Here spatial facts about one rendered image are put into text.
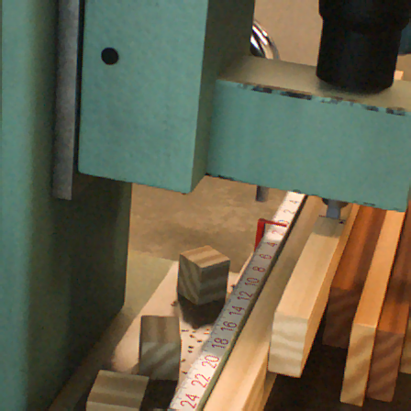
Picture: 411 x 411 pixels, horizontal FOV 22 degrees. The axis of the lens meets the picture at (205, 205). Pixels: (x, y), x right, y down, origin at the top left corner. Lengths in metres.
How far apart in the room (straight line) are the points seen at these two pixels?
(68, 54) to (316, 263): 0.20
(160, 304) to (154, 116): 0.32
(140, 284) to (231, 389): 0.42
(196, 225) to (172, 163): 2.34
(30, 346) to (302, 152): 0.23
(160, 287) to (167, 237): 1.95
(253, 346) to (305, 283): 0.05
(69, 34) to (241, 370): 0.23
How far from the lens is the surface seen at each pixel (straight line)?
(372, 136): 0.67
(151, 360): 0.83
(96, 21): 0.65
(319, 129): 0.67
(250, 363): 0.59
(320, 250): 0.67
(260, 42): 0.82
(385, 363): 0.65
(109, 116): 0.67
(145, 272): 0.99
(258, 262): 0.69
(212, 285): 0.94
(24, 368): 0.73
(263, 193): 0.78
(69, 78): 0.67
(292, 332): 0.60
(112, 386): 0.76
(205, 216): 3.06
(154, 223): 2.99
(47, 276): 0.72
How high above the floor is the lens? 1.26
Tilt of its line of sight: 24 degrees down
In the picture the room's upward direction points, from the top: 6 degrees clockwise
